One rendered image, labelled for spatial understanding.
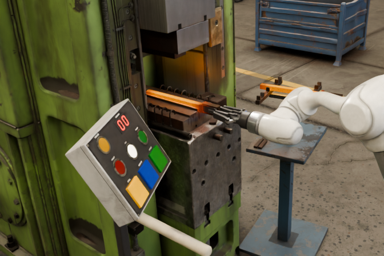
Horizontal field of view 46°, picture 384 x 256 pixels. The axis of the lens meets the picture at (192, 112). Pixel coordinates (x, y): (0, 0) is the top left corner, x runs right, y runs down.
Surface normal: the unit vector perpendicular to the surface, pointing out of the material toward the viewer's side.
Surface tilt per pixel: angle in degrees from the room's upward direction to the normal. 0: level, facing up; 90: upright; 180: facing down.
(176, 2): 90
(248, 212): 0
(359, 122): 85
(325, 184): 0
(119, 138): 60
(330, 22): 89
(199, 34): 90
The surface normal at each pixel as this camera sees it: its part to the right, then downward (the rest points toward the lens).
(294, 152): -0.05, -0.91
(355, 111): -0.81, 0.21
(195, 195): 0.77, 0.22
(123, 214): -0.25, 0.41
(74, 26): -0.63, 0.33
